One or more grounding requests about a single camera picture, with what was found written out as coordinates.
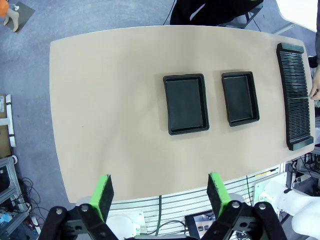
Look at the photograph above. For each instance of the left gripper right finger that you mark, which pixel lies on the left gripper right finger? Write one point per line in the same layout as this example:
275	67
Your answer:
217	197

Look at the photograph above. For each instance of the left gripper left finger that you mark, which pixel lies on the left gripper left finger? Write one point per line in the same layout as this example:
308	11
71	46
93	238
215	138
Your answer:
100	200

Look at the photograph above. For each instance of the black ESD tray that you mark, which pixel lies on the black ESD tray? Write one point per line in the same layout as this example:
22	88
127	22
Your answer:
185	105
240	98

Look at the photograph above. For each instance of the green circuit board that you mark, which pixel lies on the green circuit board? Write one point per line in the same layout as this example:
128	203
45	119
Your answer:
300	98

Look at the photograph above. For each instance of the person's right forearm grey sleeve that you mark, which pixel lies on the person's right forearm grey sleeve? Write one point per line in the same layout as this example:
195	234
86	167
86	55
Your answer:
318	45

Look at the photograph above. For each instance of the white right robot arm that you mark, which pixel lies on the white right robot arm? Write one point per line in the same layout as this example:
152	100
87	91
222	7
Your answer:
300	207

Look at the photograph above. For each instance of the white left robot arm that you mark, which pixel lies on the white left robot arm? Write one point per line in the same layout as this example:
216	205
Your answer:
122	222

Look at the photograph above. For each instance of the person's right hand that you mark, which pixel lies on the person's right hand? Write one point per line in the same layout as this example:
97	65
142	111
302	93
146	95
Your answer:
316	91

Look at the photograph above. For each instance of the black tablet screen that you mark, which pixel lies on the black tablet screen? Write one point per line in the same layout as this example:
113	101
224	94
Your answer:
197	225

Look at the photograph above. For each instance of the black slotted board rack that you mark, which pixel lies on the black slotted board rack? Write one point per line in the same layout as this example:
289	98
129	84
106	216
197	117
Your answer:
296	117

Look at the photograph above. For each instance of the flat cardboard box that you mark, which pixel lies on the flat cardboard box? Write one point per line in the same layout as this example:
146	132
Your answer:
2	105

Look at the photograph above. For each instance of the person in grey hooded jacket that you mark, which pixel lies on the person in grey hooded jacket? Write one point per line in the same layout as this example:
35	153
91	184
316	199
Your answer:
215	11

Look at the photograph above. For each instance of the beige mannequin legs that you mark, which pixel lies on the beige mannequin legs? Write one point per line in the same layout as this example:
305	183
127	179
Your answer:
12	20

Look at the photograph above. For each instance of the large white side table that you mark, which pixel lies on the large white side table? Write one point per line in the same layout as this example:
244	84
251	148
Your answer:
300	12

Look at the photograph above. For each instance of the orange garment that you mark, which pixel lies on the orange garment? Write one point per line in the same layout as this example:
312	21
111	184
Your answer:
3	7

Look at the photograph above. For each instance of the aluminium profile frame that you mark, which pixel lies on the aluminium profile frame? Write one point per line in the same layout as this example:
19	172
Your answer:
7	180

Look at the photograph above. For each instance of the white plastic rail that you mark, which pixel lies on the white plastic rail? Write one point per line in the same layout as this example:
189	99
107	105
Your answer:
10	120

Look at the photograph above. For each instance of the grey mannequin base plate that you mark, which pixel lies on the grey mannequin base plate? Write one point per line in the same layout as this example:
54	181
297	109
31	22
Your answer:
25	11

